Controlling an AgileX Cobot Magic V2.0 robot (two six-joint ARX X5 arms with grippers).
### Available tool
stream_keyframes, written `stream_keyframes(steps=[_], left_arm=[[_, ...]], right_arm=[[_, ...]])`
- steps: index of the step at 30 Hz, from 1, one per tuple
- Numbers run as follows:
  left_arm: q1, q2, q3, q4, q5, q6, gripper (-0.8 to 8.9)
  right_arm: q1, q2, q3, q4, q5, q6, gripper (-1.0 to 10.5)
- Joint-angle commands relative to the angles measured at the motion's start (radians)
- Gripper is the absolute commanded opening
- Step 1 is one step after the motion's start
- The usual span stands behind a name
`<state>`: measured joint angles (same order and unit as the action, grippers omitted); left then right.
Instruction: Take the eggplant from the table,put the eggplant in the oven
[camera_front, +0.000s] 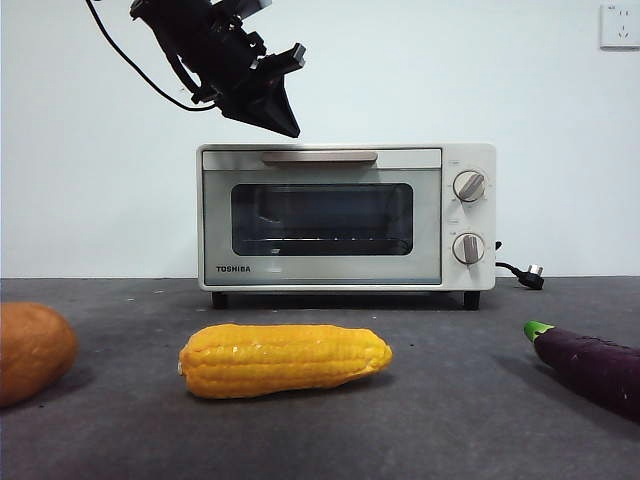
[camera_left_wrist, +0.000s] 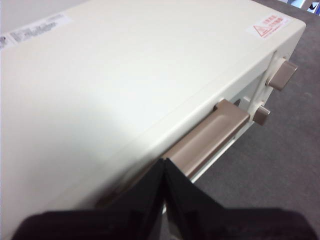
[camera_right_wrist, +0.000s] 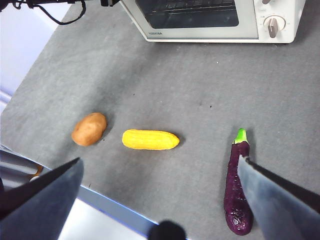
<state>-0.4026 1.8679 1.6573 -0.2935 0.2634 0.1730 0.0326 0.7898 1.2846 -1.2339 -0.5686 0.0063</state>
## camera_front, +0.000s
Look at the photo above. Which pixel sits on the white toaster oven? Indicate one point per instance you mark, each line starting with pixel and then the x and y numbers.
pixel 470 220

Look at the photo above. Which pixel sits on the beige timer knob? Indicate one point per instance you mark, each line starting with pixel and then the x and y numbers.
pixel 469 248

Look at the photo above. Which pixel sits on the brown potato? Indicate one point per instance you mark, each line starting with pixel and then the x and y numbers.
pixel 30 355

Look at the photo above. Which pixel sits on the white wall socket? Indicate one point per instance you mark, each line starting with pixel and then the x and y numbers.
pixel 621 27

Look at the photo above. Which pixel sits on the purple eggplant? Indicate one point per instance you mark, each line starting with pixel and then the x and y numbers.
pixel 590 365

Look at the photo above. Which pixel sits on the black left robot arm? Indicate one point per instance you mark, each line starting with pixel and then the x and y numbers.
pixel 200 35

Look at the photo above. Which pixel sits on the beige temperature knob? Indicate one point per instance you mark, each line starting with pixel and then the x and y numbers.
pixel 469 186

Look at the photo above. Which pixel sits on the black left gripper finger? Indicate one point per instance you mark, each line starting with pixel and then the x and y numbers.
pixel 280 102
pixel 250 116

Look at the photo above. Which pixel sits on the yellow corn cob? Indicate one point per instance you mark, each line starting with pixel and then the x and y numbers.
pixel 285 360

